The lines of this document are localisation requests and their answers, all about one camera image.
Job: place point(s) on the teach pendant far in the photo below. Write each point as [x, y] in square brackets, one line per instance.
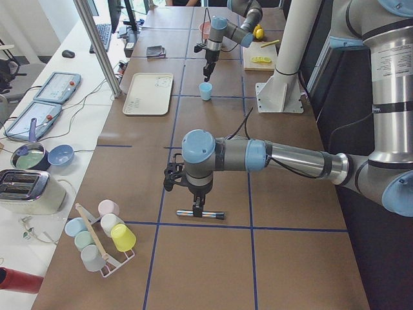
[58, 88]

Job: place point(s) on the white steel toaster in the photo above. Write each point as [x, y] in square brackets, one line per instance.
[30, 192]

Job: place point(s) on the lemon slices row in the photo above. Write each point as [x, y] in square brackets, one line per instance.
[261, 59]

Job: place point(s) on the white cup on rack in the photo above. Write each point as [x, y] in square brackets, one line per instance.
[108, 221]

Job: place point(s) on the bamboo cutting board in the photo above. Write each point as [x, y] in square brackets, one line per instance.
[255, 50]

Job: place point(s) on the cream bear serving tray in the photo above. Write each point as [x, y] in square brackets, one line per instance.
[148, 94]

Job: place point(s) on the teach pendant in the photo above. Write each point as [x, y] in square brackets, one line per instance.
[45, 113]
[58, 88]

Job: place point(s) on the yellow plastic knife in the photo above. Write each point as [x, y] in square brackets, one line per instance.
[270, 43]

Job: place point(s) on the grey folded cloth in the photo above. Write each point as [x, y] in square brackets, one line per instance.
[155, 52]

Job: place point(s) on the black computer mouse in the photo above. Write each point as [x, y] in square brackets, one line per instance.
[68, 54]

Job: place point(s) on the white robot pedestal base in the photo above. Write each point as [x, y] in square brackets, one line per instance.
[281, 93]

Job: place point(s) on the yellow cup on rack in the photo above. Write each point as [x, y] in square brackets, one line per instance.
[123, 238]

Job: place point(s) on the blue cup on rack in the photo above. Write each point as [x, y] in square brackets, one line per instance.
[75, 226]

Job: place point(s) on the grey cup on rack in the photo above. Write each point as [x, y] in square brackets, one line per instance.
[92, 259]

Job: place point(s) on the pink bowl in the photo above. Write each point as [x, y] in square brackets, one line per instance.
[204, 28]

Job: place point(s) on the red bottle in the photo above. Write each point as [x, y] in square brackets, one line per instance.
[18, 281]

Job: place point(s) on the steel muddler black cap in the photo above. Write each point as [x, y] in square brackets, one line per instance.
[201, 214]

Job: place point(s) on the yellow lemon lower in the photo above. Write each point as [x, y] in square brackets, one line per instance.
[260, 34]

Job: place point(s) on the pink cup on rack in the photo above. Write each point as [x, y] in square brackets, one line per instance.
[108, 206]

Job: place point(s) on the aluminium frame post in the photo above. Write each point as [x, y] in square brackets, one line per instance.
[87, 19]

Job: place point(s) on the yellow lemon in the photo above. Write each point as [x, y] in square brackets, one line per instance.
[260, 34]
[257, 27]

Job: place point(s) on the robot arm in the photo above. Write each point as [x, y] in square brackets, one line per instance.
[221, 27]
[385, 175]

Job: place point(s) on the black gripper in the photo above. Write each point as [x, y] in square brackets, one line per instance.
[211, 56]
[199, 190]

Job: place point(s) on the blue bowl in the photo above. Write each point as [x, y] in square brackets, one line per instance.
[61, 155]

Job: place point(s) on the green cup on rack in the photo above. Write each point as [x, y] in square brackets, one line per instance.
[82, 240]

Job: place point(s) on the teach pendant near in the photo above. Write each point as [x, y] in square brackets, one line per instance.
[45, 113]

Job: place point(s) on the dark blue saucepan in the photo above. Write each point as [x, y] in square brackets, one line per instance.
[32, 155]

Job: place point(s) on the black keyboard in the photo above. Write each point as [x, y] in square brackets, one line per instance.
[105, 34]

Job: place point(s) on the light blue plastic cup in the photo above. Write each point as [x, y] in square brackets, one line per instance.
[205, 90]

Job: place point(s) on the yellow lemon middle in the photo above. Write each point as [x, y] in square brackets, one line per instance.
[257, 27]

